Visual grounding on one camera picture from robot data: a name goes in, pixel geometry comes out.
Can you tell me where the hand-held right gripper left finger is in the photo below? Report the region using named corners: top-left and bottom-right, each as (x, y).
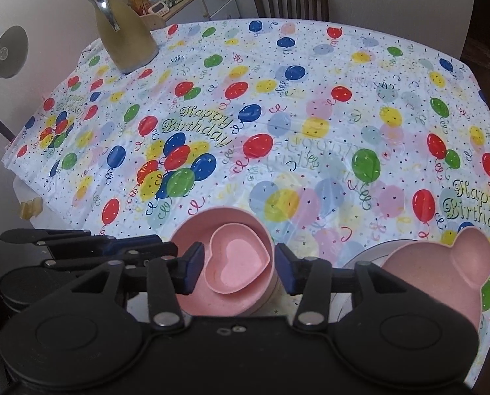
top-left (70, 241), bottom-right (206, 327)

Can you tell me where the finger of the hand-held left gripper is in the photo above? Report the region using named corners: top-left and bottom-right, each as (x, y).
top-left (0, 228), bottom-right (164, 248)
top-left (40, 240), bottom-right (179, 273)

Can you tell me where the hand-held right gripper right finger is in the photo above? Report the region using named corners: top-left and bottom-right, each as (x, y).
top-left (275, 243), bottom-right (399, 327)

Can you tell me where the pink round bowl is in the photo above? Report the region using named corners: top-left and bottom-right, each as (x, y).
top-left (171, 208), bottom-right (277, 310)

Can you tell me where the pink heart-shaped bowl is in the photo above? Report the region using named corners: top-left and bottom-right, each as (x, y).
top-left (209, 223), bottom-right (271, 295)

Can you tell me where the large white plate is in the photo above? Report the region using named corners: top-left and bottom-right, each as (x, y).
top-left (337, 241), bottom-right (410, 275)

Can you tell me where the pink bear-shaped plate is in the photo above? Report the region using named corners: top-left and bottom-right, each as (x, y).
top-left (380, 226), bottom-right (490, 340)

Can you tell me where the yellow plastic clip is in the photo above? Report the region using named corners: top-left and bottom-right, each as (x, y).
top-left (18, 198), bottom-right (45, 220)

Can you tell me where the balloon print tablecloth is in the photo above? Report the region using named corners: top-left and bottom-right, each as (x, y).
top-left (4, 18), bottom-right (490, 340)

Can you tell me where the beige thermos jug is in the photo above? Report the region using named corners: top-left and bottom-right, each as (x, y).
top-left (89, 0), bottom-right (160, 75)

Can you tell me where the small wooden crate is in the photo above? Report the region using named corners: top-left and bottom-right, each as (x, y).
top-left (140, 4), bottom-right (168, 31)

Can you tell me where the white desk lamp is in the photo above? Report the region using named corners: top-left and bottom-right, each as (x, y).
top-left (0, 25), bottom-right (30, 141)

